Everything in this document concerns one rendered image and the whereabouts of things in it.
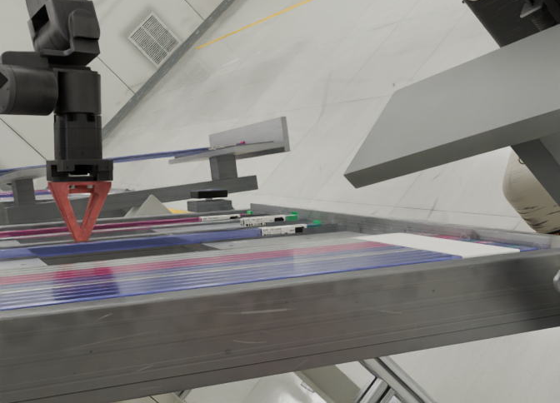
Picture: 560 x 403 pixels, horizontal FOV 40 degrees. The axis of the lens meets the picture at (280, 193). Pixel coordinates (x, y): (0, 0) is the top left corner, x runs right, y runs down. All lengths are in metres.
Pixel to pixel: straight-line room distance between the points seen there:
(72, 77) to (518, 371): 1.16
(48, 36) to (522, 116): 0.66
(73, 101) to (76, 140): 0.05
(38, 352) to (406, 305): 0.26
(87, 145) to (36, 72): 0.10
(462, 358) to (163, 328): 1.42
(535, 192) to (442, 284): 1.11
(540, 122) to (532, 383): 0.70
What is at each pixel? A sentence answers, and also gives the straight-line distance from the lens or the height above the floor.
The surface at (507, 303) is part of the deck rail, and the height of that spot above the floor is 0.75.
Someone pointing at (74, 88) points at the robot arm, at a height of 1.07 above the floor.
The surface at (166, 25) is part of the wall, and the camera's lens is 9.07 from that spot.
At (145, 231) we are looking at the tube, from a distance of 0.99.
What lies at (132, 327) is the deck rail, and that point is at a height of 0.97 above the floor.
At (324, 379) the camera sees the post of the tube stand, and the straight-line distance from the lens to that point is 1.65.
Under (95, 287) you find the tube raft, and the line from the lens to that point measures 0.56.
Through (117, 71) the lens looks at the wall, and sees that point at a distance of 8.85.
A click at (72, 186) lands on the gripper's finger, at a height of 0.99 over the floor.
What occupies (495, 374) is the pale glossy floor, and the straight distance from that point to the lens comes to 1.78.
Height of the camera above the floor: 1.13
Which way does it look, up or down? 19 degrees down
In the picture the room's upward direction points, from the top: 45 degrees counter-clockwise
